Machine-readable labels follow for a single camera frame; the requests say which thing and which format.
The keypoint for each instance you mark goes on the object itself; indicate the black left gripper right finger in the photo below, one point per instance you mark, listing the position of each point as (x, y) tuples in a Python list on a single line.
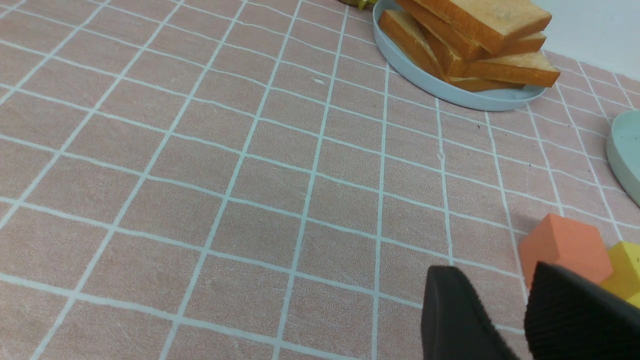
[(569, 317)]

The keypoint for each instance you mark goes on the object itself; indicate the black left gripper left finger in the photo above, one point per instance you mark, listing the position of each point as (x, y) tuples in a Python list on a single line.
[(455, 324)]

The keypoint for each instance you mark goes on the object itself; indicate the toast slice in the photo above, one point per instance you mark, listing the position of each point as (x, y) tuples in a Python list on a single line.
[(403, 30), (529, 69), (441, 36), (492, 24)]

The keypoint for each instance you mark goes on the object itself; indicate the yellow foam block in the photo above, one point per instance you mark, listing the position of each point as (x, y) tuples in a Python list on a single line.
[(624, 281)]

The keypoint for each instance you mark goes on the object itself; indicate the orange foam cube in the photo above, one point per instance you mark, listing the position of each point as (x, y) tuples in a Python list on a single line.
[(572, 244)]

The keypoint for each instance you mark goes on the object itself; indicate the teal center plate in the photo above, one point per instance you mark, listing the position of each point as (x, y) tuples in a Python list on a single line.
[(623, 152)]

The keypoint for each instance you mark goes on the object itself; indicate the light blue bread plate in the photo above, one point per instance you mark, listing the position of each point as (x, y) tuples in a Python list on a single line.
[(495, 100)]

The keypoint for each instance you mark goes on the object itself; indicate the pink checkered tablecloth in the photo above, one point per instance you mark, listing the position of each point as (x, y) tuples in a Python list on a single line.
[(251, 180)]

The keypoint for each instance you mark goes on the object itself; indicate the green foam cube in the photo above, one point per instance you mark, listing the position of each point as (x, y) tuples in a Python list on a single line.
[(360, 4)]

